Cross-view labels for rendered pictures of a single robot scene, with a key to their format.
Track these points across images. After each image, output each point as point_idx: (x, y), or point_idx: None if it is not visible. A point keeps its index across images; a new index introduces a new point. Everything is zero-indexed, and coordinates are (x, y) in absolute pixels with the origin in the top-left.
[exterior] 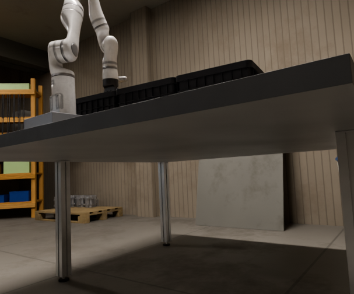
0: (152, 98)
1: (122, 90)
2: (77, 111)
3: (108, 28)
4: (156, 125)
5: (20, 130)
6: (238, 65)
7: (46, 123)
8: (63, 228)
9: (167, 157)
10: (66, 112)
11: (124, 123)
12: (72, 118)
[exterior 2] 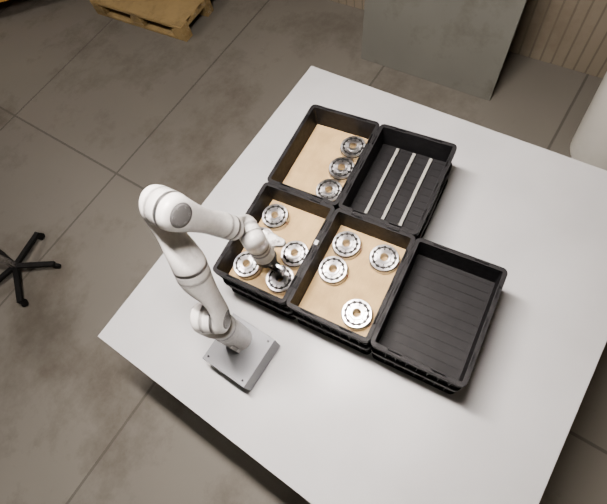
0: (339, 333)
1: (297, 311)
2: (233, 282)
3: (243, 231)
4: None
5: (248, 454)
6: (449, 382)
7: (280, 479)
8: None
9: None
10: (243, 347)
11: None
12: (307, 500)
